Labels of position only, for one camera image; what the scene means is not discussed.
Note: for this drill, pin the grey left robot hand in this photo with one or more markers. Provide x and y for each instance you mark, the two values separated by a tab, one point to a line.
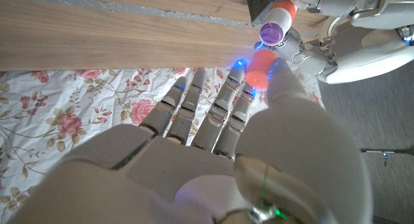
365	49

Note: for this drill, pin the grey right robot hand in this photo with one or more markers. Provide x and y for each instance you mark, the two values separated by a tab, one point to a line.
194	172

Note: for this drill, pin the orange and white glue stick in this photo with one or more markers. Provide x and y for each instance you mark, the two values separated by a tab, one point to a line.
278	23

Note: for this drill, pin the orange glue stick cap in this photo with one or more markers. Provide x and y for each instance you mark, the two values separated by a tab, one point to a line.
257	72

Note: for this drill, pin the dark grey block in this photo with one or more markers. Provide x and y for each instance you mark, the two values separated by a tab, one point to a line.
258	4

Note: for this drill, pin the thin black rod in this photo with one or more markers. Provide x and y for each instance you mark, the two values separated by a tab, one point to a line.
375	151

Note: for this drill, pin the floral backdrop cloth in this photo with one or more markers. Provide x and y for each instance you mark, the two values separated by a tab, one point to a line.
64	114

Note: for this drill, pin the grey tape outline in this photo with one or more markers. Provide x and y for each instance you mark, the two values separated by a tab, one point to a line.
129	7

